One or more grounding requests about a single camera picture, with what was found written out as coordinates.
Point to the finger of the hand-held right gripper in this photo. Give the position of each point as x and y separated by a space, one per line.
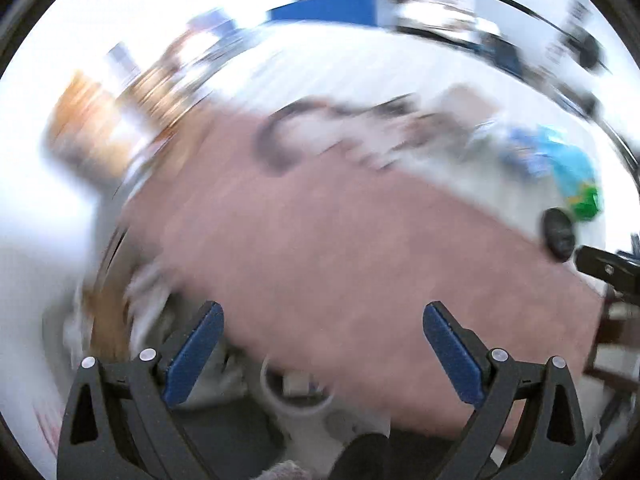
607 267

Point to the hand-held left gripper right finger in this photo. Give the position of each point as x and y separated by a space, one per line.
455 355

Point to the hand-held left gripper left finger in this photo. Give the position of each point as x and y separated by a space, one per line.
192 355

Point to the black round lid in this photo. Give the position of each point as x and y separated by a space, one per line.
557 234

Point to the brown wooden chair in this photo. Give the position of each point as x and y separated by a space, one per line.
615 330

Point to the green snack packet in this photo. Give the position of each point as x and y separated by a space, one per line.
586 202

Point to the cardboard box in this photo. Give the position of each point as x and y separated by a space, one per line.
107 330

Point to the blue plastic bag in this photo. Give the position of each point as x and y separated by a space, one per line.
567 162

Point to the person's dark clothing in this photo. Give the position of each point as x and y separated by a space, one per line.
362 457

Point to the cat print tablecloth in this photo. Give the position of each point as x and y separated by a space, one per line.
325 260

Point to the yellow snack bag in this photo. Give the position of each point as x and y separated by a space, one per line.
82 120

